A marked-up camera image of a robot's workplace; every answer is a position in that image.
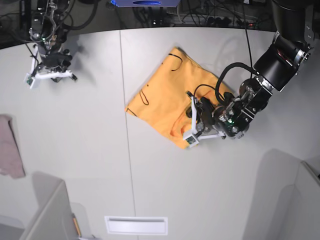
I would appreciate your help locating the grey left bin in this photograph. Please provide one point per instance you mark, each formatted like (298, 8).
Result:
(54, 219)

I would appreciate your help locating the yellow T-shirt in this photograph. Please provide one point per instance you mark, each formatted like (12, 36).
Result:
(162, 102)

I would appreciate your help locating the grey right bin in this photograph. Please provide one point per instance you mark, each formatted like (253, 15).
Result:
(306, 205)

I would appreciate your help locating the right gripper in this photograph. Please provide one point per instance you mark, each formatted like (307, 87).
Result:
(56, 63)

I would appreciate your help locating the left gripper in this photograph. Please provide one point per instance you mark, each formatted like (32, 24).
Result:
(206, 125)

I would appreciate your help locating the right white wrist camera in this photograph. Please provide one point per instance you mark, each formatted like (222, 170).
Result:
(32, 78)

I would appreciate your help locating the grey bin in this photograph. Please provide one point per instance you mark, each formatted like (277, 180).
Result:
(54, 219)
(306, 205)

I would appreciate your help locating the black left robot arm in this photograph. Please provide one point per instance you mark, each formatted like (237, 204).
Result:
(296, 22)

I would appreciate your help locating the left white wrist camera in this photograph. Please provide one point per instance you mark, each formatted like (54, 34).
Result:
(190, 135)

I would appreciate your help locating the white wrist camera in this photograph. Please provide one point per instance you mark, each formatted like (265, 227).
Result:
(32, 78)
(190, 135)

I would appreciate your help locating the pencil in bin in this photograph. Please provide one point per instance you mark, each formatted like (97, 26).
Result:
(76, 225)

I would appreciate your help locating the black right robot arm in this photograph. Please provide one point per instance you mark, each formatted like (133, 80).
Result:
(47, 24)

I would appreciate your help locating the pink folded cloth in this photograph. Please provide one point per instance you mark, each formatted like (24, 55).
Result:
(10, 159)

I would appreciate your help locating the purple blue box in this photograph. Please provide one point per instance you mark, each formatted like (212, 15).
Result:
(145, 3)

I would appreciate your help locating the white table slot plate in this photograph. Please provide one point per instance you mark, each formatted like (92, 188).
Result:
(126, 225)

